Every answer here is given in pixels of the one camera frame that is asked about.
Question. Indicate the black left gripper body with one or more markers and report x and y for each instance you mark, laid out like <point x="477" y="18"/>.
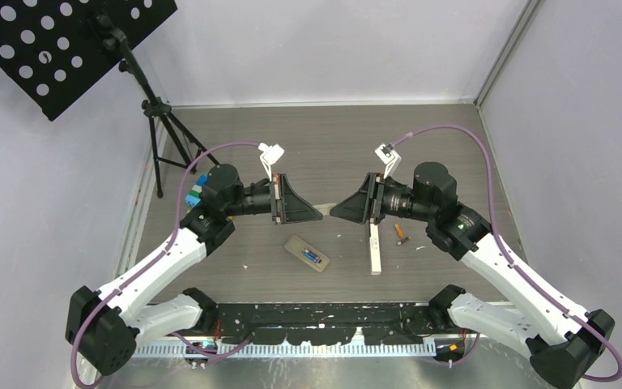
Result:
<point x="275" y="198"/>

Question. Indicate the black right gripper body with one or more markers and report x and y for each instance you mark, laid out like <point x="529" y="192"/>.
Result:
<point x="379" y="209"/>

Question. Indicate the white slim remote control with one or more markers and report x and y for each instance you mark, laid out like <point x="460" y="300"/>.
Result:
<point x="374" y="250"/>

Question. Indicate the blue battery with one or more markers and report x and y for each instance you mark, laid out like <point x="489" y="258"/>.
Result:
<point x="311" y="256"/>

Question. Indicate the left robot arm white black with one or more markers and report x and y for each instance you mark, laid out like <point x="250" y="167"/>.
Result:
<point x="105" y="326"/>

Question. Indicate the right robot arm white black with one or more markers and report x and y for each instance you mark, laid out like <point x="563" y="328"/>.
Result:
<point x="560" y="338"/>

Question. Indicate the orange battery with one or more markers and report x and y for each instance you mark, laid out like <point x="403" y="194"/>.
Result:
<point x="399" y="232"/>

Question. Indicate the green blue toy brick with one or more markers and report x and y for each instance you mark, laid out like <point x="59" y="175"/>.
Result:
<point x="192" y="199"/>

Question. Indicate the black perforated music stand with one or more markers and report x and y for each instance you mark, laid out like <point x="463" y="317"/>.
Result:
<point x="57" y="50"/>

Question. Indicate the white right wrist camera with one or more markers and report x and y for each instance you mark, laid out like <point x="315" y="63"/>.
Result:
<point x="389" y="157"/>

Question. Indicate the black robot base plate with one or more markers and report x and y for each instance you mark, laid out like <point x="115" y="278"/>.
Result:
<point x="323" y="323"/>

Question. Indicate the aluminium rail frame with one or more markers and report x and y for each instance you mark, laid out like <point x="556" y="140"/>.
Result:
<point x="322" y="349"/>

